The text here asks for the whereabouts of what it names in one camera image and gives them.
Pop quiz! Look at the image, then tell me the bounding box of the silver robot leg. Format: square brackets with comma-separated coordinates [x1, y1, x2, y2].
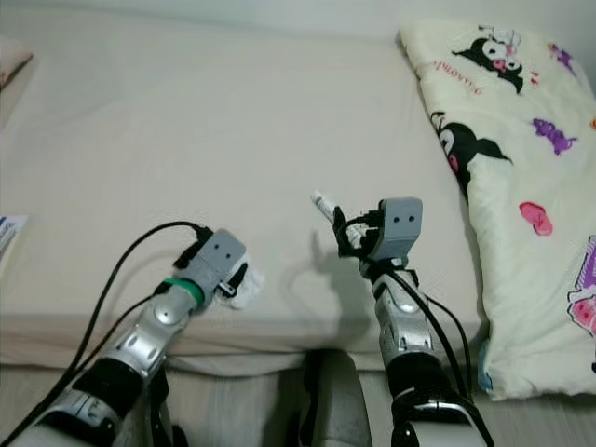
[300, 352, 364, 447]

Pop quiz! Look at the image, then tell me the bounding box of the cream cartoon print quilt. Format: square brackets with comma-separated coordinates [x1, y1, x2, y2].
[399, 20, 596, 401]

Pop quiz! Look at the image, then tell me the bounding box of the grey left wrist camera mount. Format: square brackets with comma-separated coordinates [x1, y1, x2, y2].
[184, 228, 248, 299]

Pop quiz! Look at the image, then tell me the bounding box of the pink pillow orange print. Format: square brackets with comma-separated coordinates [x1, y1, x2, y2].
[0, 37, 34, 89]

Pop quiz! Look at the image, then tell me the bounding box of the white squeezed tube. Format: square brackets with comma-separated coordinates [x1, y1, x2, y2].
[312, 190, 341, 224]

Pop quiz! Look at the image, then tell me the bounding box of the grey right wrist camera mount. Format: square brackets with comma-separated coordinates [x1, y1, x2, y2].
[372, 197, 425, 262]

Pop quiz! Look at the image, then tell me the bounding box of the mattress with beige sheet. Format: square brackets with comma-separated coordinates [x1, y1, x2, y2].
[0, 11, 490, 373]

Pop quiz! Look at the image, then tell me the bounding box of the white tissue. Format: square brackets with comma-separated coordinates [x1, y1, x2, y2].
[223, 265, 266, 311]

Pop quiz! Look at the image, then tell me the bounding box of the white book blue lettering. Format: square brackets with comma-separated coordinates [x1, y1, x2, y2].
[0, 214, 31, 257]

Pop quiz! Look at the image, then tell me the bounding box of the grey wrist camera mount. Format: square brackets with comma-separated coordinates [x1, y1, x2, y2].
[184, 228, 248, 299]
[372, 197, 425, 262]

